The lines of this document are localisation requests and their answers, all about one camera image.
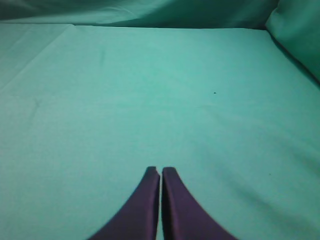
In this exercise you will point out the green table cloth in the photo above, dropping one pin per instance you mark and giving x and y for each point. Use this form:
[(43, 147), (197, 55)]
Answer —
[(84, 110)]

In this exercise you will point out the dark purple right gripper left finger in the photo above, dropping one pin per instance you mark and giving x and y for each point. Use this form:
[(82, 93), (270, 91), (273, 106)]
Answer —
[(138, 218)]

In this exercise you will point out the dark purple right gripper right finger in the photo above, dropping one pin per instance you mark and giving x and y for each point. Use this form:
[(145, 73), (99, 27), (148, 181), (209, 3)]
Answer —
[(182, 216)]

